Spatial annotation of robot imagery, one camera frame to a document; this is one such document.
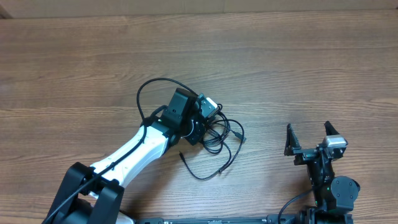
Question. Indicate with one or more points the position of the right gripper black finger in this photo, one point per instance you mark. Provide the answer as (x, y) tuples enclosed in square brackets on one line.
[(330, 130), (292, 145)]

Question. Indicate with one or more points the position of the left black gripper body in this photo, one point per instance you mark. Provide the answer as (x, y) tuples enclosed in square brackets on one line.
[(195, 131)]

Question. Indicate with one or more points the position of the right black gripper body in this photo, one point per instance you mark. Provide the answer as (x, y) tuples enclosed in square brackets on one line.
[(305, 155)]

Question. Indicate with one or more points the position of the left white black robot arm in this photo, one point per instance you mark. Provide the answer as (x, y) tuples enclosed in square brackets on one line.
[(93, 194)]

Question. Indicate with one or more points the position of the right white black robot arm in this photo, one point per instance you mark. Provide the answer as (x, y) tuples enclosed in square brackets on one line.
[(334, 196)]

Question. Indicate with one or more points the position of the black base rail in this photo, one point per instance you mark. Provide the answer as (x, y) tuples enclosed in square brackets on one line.
[(270, 219)]

